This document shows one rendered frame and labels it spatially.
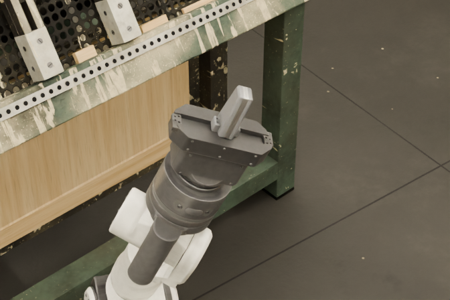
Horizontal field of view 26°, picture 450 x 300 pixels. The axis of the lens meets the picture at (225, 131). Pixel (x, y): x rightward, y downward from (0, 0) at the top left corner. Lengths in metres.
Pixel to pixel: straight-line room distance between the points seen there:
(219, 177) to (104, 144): 1.93
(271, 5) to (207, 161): 1.85
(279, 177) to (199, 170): 2.29
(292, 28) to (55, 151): 0.83
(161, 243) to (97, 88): 1.46
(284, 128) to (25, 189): 0.90
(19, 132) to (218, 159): 1.42
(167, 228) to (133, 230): 0.07
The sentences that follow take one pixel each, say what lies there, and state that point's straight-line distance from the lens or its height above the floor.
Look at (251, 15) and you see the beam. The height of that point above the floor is 0.84.
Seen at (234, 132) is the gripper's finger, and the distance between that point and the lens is 1.10.
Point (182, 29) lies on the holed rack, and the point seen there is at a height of 0.88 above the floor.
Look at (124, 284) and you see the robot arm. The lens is 1.39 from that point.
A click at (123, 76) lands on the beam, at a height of 0.84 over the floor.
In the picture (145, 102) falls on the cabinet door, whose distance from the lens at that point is 3.09.
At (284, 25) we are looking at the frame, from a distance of 3.04.
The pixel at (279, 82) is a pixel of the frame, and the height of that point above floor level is 0.51.
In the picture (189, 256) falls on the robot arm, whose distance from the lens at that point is 1.23.
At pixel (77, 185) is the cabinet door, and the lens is 3.08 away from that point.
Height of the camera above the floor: 2.36
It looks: 39 degrees down
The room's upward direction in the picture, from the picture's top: straight up
